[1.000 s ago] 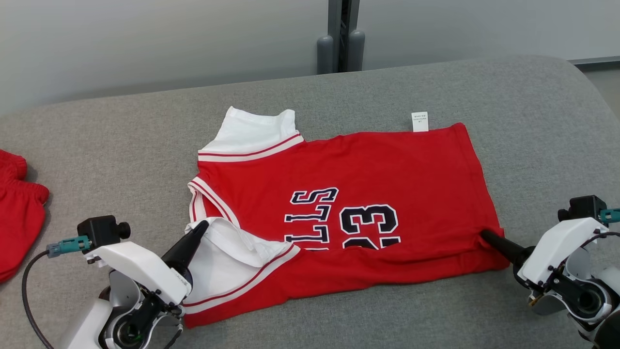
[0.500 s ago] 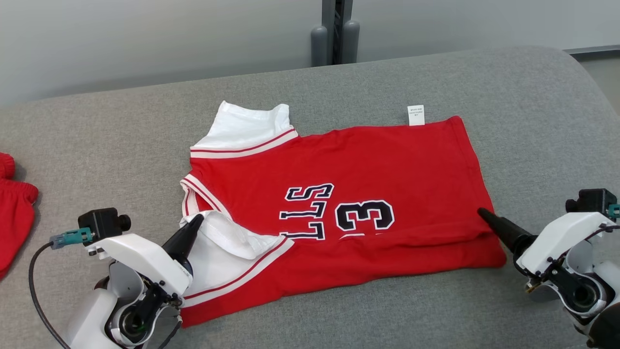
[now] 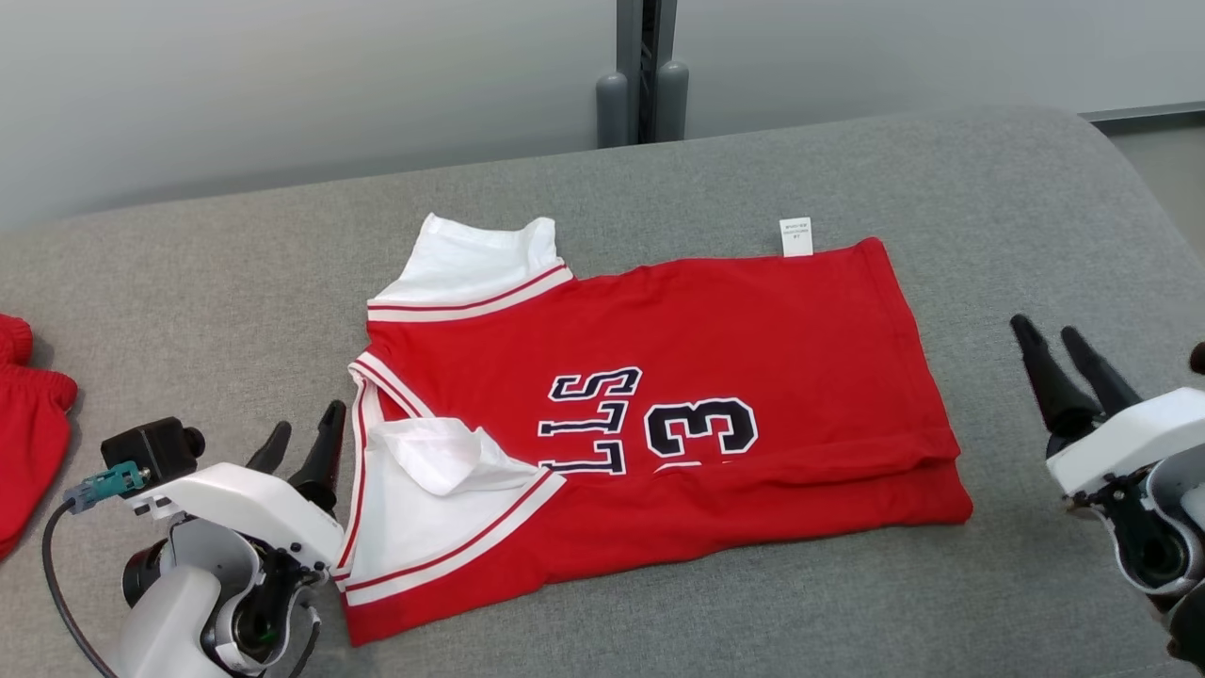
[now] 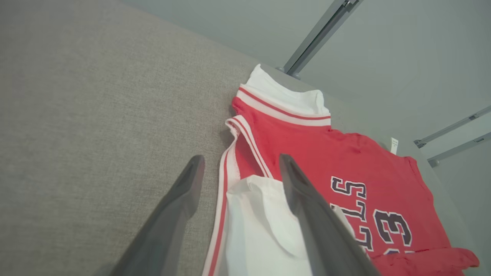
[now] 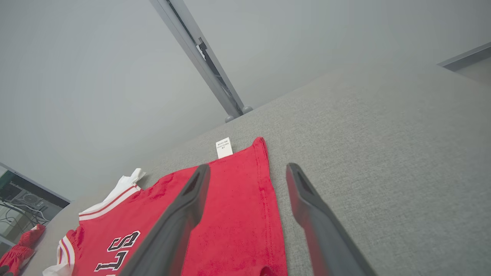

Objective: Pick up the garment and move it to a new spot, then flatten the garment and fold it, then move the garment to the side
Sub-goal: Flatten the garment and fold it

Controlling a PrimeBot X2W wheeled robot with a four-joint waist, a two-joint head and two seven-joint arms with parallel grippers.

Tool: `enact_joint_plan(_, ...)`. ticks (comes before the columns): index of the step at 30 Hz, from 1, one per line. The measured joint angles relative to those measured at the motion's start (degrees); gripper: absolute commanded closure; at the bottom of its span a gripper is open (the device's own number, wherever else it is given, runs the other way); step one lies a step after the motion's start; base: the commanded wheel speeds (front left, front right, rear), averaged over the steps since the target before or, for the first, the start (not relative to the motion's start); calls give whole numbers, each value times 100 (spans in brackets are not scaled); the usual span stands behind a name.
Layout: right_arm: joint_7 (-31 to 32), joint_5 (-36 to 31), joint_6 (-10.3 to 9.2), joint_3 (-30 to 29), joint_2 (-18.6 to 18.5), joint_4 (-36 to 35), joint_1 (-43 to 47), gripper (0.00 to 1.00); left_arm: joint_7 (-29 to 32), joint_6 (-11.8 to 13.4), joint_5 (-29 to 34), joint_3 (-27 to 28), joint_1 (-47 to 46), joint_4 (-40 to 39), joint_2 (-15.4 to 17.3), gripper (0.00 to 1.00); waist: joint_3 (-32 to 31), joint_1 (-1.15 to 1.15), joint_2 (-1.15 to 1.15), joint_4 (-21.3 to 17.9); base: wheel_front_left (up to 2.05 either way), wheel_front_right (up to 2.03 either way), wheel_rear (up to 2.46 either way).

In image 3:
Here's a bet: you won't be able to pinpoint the black left cable teal plug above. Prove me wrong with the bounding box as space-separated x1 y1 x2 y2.
40 461 150 678

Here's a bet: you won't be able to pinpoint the grey partition post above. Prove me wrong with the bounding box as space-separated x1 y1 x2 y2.
595 0 690 150

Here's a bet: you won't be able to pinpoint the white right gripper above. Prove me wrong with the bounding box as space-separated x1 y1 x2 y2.
1010 314 1205 498

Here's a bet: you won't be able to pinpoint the red basketball shorts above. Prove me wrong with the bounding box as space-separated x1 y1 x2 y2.
0 314 78 561

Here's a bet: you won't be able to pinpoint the red Bulls basketball jersey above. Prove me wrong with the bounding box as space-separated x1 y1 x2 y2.
334 214 973 648

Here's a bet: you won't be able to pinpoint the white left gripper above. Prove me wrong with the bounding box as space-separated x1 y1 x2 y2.
122 400 347 571

